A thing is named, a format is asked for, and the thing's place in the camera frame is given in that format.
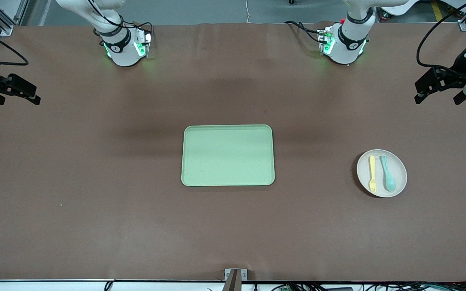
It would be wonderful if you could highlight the black left base cable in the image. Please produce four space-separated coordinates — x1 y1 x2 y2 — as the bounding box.
285 20 323 43

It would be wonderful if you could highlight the teal plastic spoon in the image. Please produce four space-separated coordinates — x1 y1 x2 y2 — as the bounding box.
381 155 396 192

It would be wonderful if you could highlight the yellow plastic fork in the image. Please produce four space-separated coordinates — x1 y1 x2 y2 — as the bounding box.
369 156 377 193

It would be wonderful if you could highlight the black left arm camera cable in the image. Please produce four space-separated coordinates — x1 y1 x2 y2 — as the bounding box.
416 0 466 77

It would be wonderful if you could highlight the brown table cover sheet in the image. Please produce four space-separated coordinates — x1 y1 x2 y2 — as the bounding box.
0 22 466 282

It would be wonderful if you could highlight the light green rectangular tray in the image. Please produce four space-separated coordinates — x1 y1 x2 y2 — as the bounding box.
181 124 275 187

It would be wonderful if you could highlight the black base cable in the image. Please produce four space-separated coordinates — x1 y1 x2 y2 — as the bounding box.
128 21 153 37
285 20 323 43

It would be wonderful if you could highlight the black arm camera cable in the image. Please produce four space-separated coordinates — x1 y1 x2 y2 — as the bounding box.
416 0 466 77
0 22 30 66

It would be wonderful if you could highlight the beige round plate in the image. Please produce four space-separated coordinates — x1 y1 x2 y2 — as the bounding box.
356 150 408 198

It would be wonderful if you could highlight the black right base cable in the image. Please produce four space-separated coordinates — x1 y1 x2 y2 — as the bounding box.
128 21 153 37

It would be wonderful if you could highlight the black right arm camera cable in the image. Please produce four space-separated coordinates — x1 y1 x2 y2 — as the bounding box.
0 22 30 66

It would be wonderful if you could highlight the metal bracket with post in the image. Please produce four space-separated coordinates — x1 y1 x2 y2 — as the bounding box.
224 268 248 291

